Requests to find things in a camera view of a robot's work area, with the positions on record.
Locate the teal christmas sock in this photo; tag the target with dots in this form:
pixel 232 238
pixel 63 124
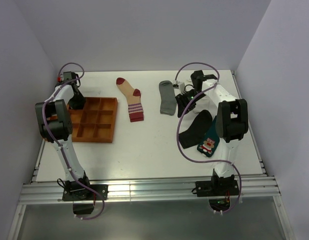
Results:
pixel 210 141

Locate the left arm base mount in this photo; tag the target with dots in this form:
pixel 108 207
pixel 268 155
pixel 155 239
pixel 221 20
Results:
pixel 83 200

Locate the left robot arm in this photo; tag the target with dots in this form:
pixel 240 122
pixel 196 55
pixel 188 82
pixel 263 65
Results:
pixel 55 126

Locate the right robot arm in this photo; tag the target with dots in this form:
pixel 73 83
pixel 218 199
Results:
pixel 228 127

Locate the grey sock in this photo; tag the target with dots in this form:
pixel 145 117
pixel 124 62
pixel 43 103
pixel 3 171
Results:
pixel 167 95

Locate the white sock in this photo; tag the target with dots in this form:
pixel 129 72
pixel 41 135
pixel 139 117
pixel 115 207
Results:
pixel 205 103

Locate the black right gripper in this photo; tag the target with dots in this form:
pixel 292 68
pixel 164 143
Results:
pixel 182 102

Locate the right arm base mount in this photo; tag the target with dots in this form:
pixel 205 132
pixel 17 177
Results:
pixel 221 192

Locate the beige red striped sock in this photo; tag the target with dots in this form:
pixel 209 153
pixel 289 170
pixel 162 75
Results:
pixel 133 99

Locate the orange compartment tray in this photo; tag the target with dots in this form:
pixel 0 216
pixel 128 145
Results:
pixel 95 123

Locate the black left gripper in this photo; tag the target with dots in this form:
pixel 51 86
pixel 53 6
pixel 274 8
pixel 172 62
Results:
pixel 82 100

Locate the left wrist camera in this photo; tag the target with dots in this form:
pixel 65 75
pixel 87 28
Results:
pixel 67 76

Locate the aluminium table frame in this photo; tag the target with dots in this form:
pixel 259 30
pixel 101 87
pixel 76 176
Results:
pixel 149 194

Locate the black sock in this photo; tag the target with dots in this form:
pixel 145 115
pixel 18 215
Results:
pixel 197 130

